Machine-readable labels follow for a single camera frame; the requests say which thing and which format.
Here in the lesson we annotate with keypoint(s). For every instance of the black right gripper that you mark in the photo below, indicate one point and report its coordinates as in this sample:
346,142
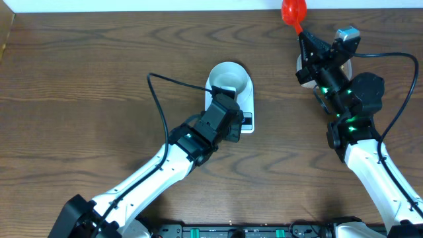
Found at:
316,57

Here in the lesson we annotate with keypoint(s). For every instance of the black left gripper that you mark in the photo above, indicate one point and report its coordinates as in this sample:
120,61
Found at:
234,121

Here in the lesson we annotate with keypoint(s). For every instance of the red plastic scoop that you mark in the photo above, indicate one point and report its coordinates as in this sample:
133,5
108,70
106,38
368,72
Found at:
293,13

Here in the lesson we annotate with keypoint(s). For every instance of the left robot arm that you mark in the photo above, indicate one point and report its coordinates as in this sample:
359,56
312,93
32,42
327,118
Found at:
186,147

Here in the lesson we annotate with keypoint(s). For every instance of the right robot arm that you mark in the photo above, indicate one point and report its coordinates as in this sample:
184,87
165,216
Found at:
352,134

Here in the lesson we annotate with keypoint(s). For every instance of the white digital kitchen scale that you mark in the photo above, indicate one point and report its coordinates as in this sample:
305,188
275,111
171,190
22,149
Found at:
247,106

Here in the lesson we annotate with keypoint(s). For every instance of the light grey bowl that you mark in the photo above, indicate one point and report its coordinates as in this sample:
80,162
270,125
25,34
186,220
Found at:
231,75

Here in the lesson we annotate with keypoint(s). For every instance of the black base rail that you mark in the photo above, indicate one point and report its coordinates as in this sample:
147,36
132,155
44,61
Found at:
300,230

